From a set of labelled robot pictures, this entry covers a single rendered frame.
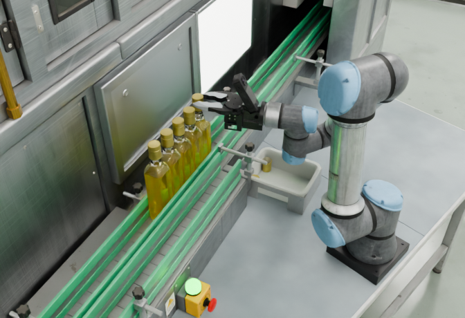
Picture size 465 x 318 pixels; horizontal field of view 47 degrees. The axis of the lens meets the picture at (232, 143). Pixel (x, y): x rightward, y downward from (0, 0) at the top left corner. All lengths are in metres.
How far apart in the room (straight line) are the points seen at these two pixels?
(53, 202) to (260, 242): 0.65
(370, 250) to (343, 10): 1.05
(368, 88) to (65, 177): 0.79
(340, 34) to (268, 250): 1.03
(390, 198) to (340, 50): 0.98
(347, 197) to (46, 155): 0.76
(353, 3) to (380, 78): 1.01
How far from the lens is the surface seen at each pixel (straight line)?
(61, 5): 1.31
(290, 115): 1.54
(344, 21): 2.31
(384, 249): 1.66
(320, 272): 1.68
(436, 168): 2.11
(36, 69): 1.26
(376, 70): 1.29
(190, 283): 1.51
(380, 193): 1.56
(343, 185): 1.41
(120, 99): 1.49
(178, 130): 1.52
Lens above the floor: 2.08
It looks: 40 degrees down
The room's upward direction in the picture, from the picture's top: straight up
